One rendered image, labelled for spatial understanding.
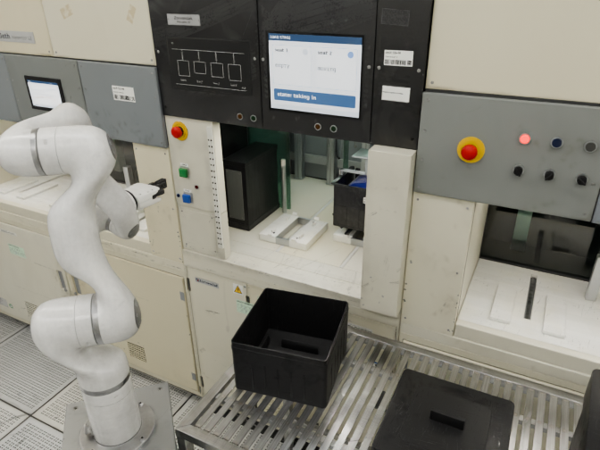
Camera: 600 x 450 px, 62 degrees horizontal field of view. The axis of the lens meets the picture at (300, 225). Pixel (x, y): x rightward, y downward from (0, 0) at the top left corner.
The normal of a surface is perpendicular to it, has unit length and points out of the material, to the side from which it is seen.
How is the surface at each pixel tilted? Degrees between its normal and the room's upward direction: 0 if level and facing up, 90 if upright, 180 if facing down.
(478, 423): 0
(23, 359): 0
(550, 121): 90
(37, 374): 0
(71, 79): 90
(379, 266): 90
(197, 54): 90
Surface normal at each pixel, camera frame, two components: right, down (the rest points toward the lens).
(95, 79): -0.45, 0.41
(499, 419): -0.01, -0.89
